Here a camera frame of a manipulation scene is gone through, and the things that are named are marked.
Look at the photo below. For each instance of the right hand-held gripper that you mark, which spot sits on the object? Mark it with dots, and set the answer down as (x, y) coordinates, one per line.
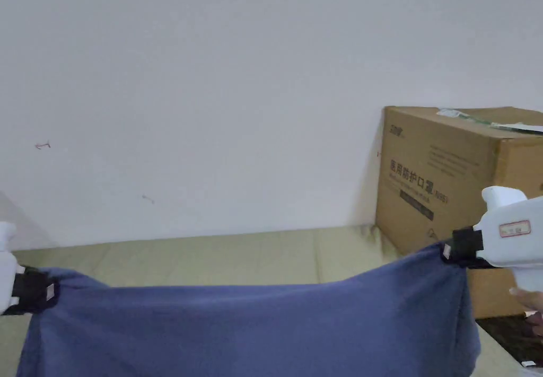
(509, 241)

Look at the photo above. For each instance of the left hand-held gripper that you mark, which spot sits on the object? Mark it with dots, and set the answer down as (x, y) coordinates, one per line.
(6, 279)

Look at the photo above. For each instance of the dark blue garment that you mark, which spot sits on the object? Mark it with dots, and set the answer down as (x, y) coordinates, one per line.
(254, 330)

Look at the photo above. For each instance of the person's right hand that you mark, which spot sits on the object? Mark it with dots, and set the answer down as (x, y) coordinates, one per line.
(535, 300)

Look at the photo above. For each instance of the brown cardboard carton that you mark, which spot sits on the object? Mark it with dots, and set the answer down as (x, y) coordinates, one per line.
(428, 160)

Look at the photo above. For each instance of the black fabric item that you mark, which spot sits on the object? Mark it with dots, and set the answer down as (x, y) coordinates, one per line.
(505, 339)

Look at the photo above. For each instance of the bed with beige sheet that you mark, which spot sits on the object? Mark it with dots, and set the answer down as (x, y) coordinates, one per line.
(212, 258)

